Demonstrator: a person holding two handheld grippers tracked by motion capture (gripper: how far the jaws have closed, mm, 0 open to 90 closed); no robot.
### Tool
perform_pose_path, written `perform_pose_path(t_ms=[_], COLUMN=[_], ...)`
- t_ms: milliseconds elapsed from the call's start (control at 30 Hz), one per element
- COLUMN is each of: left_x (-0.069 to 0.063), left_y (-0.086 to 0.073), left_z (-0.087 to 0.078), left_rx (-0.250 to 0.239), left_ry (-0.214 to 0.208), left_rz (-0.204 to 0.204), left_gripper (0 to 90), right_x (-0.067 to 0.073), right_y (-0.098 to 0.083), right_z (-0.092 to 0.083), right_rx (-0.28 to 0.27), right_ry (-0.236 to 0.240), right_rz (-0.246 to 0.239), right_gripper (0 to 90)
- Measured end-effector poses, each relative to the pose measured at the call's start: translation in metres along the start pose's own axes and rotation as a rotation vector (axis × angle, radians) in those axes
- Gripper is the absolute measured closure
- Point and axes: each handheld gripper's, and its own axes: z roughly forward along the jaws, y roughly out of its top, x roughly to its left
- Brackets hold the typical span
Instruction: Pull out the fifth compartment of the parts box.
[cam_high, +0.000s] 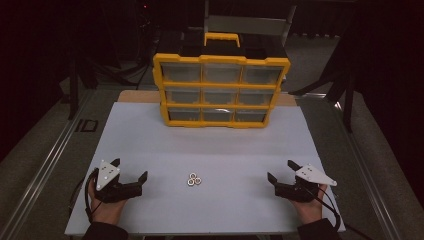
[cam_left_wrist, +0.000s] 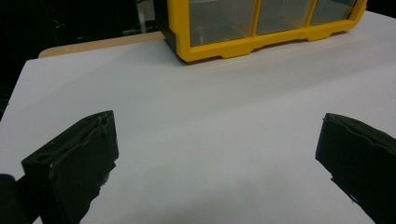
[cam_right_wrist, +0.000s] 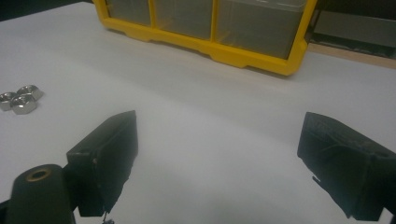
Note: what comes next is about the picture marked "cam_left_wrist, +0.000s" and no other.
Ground set of clear organizer drawers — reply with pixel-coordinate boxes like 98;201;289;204
189;0;358;49

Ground yellow black drawer organizer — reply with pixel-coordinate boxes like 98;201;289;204
153;0;368;63

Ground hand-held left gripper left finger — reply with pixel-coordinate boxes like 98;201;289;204
21;110;120;224

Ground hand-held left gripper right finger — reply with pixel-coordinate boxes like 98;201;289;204
315;112;396;224

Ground clear plastic drawer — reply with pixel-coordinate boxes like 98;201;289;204
256;0;313;35

